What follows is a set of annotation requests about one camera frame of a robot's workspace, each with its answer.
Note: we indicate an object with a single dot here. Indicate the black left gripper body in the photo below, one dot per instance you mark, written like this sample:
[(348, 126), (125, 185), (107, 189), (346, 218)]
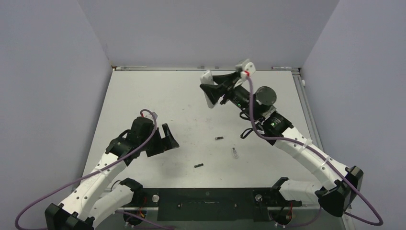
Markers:
[(156, 145)]

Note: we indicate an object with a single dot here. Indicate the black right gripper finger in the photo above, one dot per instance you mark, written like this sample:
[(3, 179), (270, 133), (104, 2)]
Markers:
[(228, 80), (212, 93)]

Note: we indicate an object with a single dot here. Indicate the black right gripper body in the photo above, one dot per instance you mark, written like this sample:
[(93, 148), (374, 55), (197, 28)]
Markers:
[(239, 96)]

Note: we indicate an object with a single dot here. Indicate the white remote control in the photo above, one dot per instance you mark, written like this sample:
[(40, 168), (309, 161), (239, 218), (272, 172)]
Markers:
[(207, 78)]

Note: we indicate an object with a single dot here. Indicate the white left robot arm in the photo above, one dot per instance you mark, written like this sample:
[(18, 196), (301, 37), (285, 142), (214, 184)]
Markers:
[(85, 208)]

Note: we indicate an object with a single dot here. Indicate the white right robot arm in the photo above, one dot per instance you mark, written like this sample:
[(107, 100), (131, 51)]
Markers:
[(333, 194)]

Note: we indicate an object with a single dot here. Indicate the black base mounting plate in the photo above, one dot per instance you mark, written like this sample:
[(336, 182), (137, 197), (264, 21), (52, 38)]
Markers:
[(211, 204)]

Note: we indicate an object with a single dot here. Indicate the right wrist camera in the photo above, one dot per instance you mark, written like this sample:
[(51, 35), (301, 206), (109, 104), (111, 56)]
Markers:
[(245, 68)]

